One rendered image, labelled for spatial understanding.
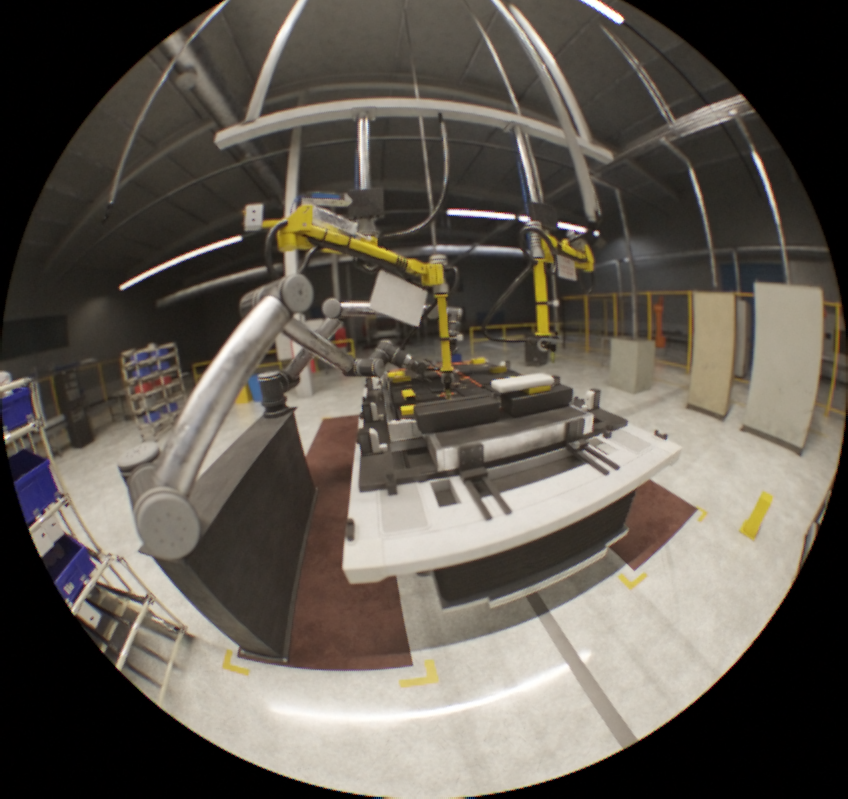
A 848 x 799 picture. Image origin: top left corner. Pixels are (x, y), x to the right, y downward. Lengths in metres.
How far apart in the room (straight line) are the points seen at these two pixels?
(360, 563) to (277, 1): 9.96
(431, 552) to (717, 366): 4.78
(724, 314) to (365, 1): 10.15
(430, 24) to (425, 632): 10.82
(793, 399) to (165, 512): 5.37
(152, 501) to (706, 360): 5.55
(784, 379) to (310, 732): 5.42
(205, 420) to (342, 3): 9.37
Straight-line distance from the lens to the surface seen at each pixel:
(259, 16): 9.68
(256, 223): 1.36
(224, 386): 0.83
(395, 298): 1.48
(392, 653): 1.63
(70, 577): 1.76
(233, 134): 2.62
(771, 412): 4.85
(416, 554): 0.90
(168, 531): 0.82
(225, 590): 1.33
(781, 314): 4.72
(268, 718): 1.76
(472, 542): 0.93
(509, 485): 1.28
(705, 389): 5.15
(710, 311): 5.03
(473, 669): 1.58
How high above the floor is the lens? 1.54
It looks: 12 degrees down
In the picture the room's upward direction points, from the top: 5 degrees counter-clockwise
